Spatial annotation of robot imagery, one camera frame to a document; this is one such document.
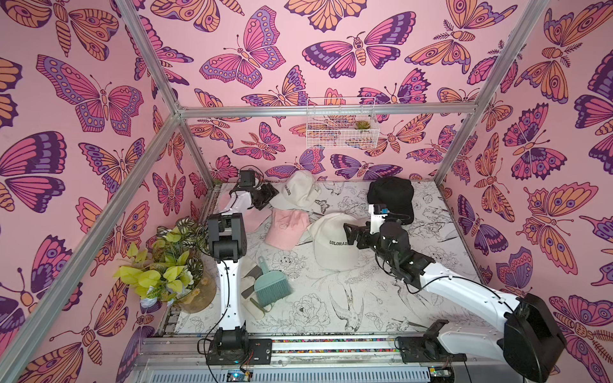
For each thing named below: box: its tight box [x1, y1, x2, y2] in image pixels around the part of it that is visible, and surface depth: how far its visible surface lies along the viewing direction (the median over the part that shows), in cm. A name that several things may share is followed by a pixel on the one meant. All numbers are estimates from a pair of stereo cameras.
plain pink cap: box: [264, 208, 311, 251], surface depth 102 cm
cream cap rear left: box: [281, 169, 322, 209], surface depth 112 cm
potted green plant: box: [113, 217, 217, 314], surface depth 73 cm
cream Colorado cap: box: [308, 212, 360, 273], surface depth 95 cm
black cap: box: [367, 176, 415, 226], surface depth 106 cm
